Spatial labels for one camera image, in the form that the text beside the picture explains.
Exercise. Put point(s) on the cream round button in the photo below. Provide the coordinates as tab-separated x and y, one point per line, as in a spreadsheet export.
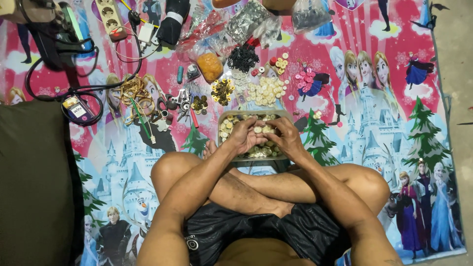
257	129

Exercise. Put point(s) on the small clear bag of parts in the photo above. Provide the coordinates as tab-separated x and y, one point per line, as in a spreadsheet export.
193	72

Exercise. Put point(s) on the pile of yellow red buttons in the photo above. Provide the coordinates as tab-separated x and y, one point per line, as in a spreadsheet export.
279	63

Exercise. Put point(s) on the person's leg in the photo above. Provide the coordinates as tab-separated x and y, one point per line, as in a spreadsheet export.
351	184
251	195

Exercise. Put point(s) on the silver metal hand tool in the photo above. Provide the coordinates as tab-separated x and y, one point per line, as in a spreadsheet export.
183	101

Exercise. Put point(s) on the heap of tan rubber bands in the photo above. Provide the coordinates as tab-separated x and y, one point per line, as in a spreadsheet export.
135	92

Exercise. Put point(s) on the pile of brass buttons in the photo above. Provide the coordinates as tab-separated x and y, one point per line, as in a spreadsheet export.
222	91

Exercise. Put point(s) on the person's left leg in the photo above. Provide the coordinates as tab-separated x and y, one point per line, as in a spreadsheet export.
251	195

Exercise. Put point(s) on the black shorts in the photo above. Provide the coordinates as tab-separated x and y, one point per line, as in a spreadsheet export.
258	229

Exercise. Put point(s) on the green pencil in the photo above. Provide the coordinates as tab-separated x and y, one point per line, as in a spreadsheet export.
140	118

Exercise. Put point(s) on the pile of black rings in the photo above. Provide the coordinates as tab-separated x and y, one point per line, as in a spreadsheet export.
242	58

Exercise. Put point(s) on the person's left hand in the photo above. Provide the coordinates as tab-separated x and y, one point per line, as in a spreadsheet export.
242	138

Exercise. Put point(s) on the person's torso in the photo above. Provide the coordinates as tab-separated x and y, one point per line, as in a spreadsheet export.
258	255

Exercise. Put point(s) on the dark green cushion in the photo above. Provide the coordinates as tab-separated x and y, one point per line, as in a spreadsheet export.
33	184

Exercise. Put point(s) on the black cloth with white band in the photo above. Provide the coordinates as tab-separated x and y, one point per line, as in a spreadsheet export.
172	24

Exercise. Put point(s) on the red plastic bag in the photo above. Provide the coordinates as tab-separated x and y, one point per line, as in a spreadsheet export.
201	33

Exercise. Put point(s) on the cigarette pack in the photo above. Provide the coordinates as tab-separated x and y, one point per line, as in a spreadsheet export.
78	109

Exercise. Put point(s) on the black power plug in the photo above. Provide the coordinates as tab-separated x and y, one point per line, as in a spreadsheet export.
133	17

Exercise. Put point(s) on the white charger adapter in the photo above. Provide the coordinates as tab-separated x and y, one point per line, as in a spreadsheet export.
146	34

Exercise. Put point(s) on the person's right hand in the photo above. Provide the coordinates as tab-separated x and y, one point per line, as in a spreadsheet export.
290	138

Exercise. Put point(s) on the pile of pink buttons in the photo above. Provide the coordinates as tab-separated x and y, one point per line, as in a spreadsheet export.
305	79

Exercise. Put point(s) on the pile of cream buttons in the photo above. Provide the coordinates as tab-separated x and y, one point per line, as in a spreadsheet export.
266	90

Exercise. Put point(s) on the heap of buttons in container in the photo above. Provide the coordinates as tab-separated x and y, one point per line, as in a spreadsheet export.
227	125

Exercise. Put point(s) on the colourful cartoon printed mat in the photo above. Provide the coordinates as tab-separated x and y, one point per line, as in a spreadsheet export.
369	111

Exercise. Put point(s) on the clear bag of dark parts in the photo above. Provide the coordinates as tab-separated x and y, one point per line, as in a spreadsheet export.
310	16

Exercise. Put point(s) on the cream power strip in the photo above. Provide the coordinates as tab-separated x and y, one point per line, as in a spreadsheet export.
110	18

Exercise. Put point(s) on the clear bag of silver parts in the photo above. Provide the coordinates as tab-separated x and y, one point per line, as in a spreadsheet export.
245	20

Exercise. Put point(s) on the pile of dark bronze buttons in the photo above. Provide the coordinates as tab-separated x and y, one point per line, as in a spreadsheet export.
199	104

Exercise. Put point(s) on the person's right leg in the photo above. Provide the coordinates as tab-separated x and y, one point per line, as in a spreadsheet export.
351	184

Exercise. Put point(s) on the red pen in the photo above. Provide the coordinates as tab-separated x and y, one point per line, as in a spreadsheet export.
194	118

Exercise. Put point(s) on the orange filled plastic bag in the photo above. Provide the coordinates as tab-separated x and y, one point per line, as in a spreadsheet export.
210	66

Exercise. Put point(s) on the clear plastic container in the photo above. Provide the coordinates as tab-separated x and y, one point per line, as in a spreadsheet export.
221	147

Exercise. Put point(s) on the black machine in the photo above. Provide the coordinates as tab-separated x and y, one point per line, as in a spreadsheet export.
48	33

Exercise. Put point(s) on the blue lighter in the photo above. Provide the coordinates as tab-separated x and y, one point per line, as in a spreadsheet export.
180	74

